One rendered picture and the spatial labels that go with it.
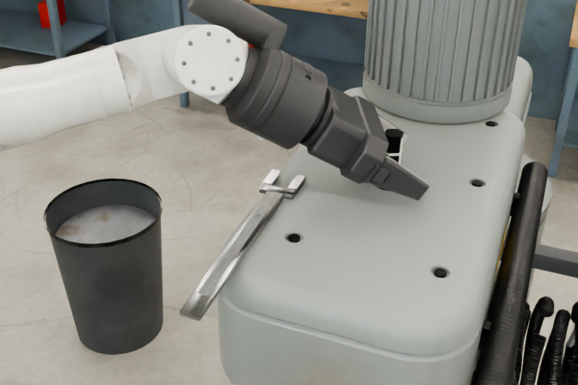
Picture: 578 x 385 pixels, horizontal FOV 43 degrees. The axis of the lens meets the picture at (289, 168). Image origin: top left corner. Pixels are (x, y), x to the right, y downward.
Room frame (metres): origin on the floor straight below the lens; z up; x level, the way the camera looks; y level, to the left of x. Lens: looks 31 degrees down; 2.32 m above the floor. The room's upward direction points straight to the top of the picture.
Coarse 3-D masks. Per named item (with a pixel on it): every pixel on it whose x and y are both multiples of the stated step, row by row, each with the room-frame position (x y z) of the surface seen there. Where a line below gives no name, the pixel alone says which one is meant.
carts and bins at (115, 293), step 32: (64, 192) 2.60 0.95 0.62; (96, 192) 2.68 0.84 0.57; (128, 192) 2.69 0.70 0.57; (64, 224) 2.53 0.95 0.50; (96, 224) 2.53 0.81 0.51; (128, 224) 2.54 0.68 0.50; (160, 224) 2.47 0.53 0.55; (64, 256) 2.29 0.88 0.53; (96, 256) 2.25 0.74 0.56; (128, 256) 2.29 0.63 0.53; (160, 256) 2.46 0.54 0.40; (96, 288) 2.26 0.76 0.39; (128, 288) 2.29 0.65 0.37; (160, 288) 2.44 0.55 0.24; (96, 320) 2.27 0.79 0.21; (128, 320) 2.29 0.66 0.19; (160, 320) 2.43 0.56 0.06
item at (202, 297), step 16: (272, 176) 0.69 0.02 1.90; (304, 176) 0.69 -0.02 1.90; (272, 192) 0.65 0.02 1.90; (288, 192) 0.65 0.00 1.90; (256, 208) 0.62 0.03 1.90; (272, 208) 0.62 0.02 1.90; (256, 224) 0.59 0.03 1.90; (240, 240) 0.57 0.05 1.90; (224, 256) 0.54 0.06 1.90; (240, 256) 0.54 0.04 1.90; (208, 272) 0.52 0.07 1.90; (224, 272) 0.52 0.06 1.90; (208, 288) 0.50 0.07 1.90; (192, 304) 0.48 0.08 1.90; (208, 304) 0.48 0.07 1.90
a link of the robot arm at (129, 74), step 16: (160, 32) 0.70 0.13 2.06; (112, 48) 0.64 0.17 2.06; (128, 48) 0.68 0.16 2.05; (144, 48) 0.69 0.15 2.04; (160, 48) 0.70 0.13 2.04; (96, 64) 0.62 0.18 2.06; (112, 64) 0.62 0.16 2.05; (128, 64) 0.68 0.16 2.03; (144, 64) 0.69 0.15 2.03; (160, 64) 0.69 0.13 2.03; (96, 80) 0.61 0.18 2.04; (112, 80) 0.62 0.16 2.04; (128, 80) 0.67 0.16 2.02; (144, 80) 0.68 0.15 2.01; (160, 80) 0.69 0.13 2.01; (112, 96) 0.61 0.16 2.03; (128, 96) 0.62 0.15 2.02; (144, 96) 0.67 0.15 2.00; (160, 96) 0.68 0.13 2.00; (112, 112) 0.62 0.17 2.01; (128, 112) 0.63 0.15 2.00
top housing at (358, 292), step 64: (448, 128) 0.82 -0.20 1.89; (512, 128) 0.82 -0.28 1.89; (320, 192) 0.66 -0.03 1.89; (384, 192) 0.67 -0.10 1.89; (448, 192) 0.67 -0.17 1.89; (512, 192) 0.70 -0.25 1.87; (256, 256) 0.55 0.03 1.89; (320, 256) 0.55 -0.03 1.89; (384, 256) 0.55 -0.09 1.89; (448, 256) 0.56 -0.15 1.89; (256, 320) 0.51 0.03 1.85; (320, 320) 0.49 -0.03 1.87; (384, 320) 0.47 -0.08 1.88; (448, 320) 0.47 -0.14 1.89; (256, 384) 0.51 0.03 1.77; (320, 384) 0.48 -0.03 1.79; (384, 384) 0.46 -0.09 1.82; (448, 384) 0.46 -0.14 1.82
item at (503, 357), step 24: (528, 168) 0.86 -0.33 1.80; (528, 192) 0.80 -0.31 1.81; (528, 216) 0.74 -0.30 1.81; (528, 240) 0.70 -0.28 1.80; (504, 264) 0.66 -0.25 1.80; (528, 264) 0.66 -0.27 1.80; (504, 288) 0.61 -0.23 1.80; (504, 312) 0.57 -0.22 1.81; (504, 336) 0.54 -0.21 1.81; (480, 360) 0.51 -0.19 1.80; (504, 360) 0.51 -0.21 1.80; (480, 384) 0.48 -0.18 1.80; (504, 384) 0.48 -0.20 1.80
